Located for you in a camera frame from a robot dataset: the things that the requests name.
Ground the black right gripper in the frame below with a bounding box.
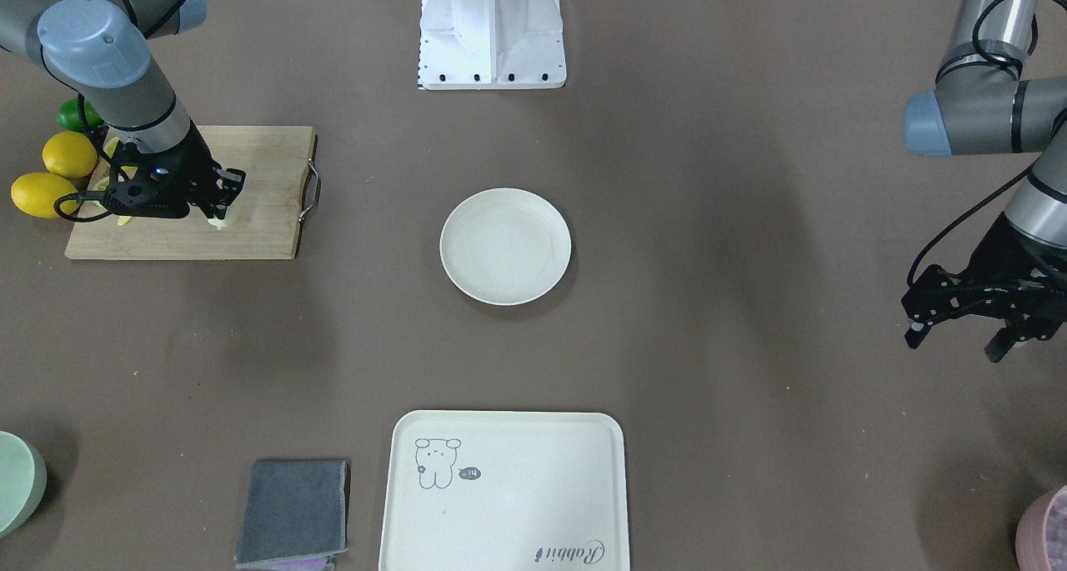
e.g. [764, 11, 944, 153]
[103, 124, 246, 224]

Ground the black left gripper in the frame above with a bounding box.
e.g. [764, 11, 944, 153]
[902, 215, 1066, 363]

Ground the beige round plate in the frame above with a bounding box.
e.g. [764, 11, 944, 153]
[437, 188, 573, 308]

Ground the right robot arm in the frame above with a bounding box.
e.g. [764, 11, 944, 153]
[1, 0, 245, 222]

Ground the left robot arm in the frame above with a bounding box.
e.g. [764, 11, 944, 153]
[902, 0, 1066, 363]

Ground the cream rabbit tray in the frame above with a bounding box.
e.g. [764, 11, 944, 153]
[378, 410, 630, 570]

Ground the wooden cutting board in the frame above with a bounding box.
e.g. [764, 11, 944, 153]
[65, 124, 317, 260]

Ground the lower lemon half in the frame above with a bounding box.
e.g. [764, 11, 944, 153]
[85, 176, 110, 213]

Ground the lemon half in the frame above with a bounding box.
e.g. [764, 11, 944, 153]
[85, 176, 110, 213]
[103, 137, 121, 160]

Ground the upper lemon half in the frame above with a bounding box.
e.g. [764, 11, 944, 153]
[103, 137, 121, 160]

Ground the whole lemon far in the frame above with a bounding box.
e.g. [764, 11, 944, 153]
[41, 131, 99, 179]

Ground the green lime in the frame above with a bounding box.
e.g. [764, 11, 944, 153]
[55, 97, 103, 132]

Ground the pink ice bowl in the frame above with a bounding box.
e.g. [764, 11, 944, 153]
[1014, 486, 1066, 570]

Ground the grey folded cloth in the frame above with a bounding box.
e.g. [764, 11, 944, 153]
[235, 458, 349, 570]

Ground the green bowl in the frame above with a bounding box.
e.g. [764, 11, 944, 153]
[1, 431, 47, 538]

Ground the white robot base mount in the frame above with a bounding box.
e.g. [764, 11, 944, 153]
[417, 0, 568, 90]

